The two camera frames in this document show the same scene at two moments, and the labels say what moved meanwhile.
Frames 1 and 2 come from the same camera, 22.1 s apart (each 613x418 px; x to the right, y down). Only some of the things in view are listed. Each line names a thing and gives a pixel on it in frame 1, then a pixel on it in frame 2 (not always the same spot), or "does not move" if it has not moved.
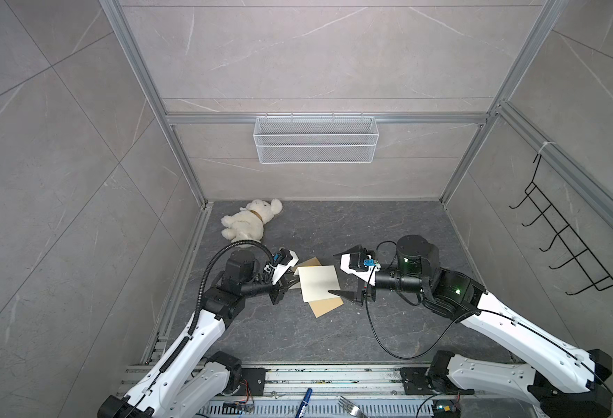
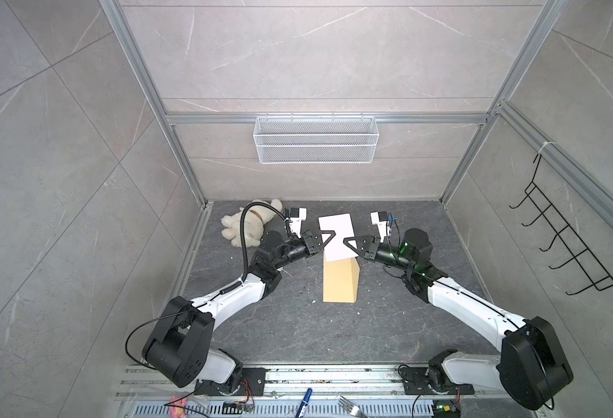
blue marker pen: (304, 404) does not move
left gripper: (282, 287) → (310, 241)
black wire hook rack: (601, 277) does not move
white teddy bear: (247, 225) does not move
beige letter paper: (316, 282) → (341, 225)
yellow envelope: (319, 307) → (340, 279)
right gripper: (358, 296) → (371, 242)
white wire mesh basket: (315, 139) does not move
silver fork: (351, 407) does not move
